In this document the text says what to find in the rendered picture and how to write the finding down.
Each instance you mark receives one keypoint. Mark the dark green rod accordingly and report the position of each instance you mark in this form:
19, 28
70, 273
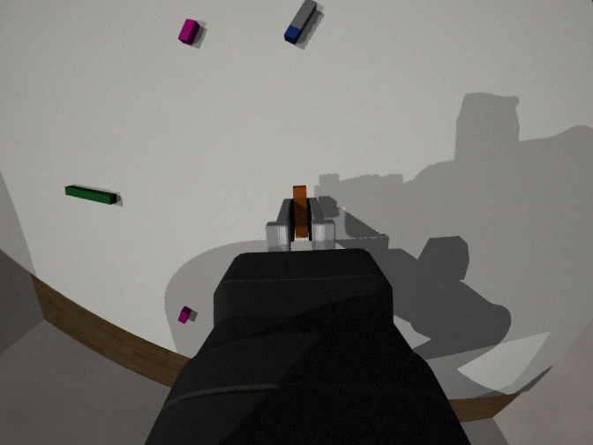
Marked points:
90, 194

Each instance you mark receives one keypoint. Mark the small blue block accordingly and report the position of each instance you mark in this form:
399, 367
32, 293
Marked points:
292, 34

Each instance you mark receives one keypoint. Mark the orange rectangular bar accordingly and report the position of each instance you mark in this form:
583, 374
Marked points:
300, 210

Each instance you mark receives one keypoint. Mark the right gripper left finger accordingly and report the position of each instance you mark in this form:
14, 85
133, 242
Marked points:
281, 233

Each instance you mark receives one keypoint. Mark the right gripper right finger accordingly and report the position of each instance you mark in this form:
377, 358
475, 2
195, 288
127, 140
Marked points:
321, 231

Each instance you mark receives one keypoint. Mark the small magenta block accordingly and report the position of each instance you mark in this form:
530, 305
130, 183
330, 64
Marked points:
184, 315
189, 31

